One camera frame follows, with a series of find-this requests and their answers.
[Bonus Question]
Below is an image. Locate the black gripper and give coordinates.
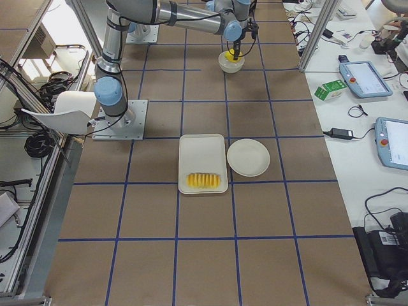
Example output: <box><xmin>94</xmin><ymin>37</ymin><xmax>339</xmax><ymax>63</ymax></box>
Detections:
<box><xmin>226</xmin><ymin>27</ymin><xmax>251</xmax><ymax>61</ymax></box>

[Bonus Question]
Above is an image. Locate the yellow lemon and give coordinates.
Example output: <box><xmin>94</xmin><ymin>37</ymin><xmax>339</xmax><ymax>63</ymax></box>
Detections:
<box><xmin>224</xmin><ymin>49</ymin><xmax>244</xmax><ymax>62</ymax></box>

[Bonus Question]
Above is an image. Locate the white ceramic bowl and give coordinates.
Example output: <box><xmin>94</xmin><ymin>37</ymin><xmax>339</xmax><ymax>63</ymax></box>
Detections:
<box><xmin>218</xmin><ymin>52</ymin><xmax>245</xmax><ymax>74</ymax></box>

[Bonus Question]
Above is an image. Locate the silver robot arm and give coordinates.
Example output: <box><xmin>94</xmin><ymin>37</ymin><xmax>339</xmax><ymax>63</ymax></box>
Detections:
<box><xmin>127</xmin><ymin>22</ymin><xmax>150</xmax><ymax>37</ymax></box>
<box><xmin>94</xmin><ymin>1</ymin><xmax>251</xmax><ymax>118</ymax></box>

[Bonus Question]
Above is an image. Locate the green white carton box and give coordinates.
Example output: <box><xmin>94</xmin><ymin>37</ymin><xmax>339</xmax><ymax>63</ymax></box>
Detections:
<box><xmin>314</xmin><ymin>80</ymin><xmax>347</xmax><ymax>101</ymax></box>

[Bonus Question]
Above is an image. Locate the white rectangular tray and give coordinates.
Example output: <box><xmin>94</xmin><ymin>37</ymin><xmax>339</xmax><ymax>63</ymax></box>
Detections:
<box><xmin>178</xmin><ymin>134</ymin><xmax>228</xmax><ymax>194</ymax></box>

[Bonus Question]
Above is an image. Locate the cream round plate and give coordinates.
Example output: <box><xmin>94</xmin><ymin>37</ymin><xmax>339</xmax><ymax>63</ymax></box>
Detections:
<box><xmin>226</xmin><ymin>138</ymin><xmax>270</xmax><ymax>177</ymax></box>

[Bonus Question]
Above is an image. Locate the white paper cup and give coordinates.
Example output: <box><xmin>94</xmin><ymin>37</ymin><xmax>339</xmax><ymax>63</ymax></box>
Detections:
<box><xmin>359</xmin><ymin>35</ymin><xmax>374</xmax><ymax>50</ymax></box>

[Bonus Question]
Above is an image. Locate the far blue teach pendant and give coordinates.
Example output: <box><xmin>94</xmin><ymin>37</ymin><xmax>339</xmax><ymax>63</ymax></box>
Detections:
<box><xmin>339</xmin><ymin>61</ymin><xmax>393</xmax><ymax>98</ymax></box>

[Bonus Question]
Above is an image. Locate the blue teach pendant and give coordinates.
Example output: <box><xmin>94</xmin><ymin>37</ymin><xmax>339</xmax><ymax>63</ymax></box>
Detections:
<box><xmin>339</xmin><ymin>61</ymin><xmax>393</xmax><ymax>98</ymax></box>
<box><xmin>374</xmin><ymin>117</ymin><xmax>407</xmax><ymax>170</ymax></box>

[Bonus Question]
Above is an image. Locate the sliced yellow fruit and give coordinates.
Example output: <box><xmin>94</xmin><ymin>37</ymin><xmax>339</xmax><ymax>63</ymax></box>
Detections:
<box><xmin>186</xmin><ymin>173</ymin><xmax>221</xmax><ymax>189</ymax></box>

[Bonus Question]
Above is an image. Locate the black power adapter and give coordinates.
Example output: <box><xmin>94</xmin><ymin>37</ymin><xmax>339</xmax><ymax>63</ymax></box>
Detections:
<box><xmin>330</xmin><ymin>127</ymin><xmax>354</xmax><ymax>140</ymax></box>

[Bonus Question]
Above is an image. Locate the white plastic chair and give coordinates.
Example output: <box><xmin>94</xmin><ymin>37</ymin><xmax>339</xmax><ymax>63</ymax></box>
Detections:
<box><xmin>22</xmin><ymin>91</ymin><xmax>96</xmax><ymax>135</ymax></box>

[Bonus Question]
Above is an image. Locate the near blue teach pendant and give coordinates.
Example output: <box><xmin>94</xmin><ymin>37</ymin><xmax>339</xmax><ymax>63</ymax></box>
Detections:
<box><xmin>374</xmin><ymin>117</ymin><xmax>407</xmax><ymax>170</ymax></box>

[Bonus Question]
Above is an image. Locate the black laptop device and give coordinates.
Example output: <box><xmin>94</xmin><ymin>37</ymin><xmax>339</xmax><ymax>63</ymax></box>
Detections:
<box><xmin>353</xmin><ymin>212</ymin><xmax>407</xmax><ymax>298</ymax></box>

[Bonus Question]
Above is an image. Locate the aluminium frame post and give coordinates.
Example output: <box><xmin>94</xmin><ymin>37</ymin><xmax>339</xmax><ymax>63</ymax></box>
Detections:
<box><xmin>298</xmin><ymin>0</ymin><xmax>338</xmax><ymax>73</ymax></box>

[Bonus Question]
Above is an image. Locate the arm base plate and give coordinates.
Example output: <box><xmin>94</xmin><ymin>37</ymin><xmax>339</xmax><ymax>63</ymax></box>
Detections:
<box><xmin>126</xmin><ymin>25</ymin><xmax>159</xmax><ymax>45</ymax></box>
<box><xmin>91</xmin><ymin>99</ymin><xmax>148</xmax><ymax>141</ymax></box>

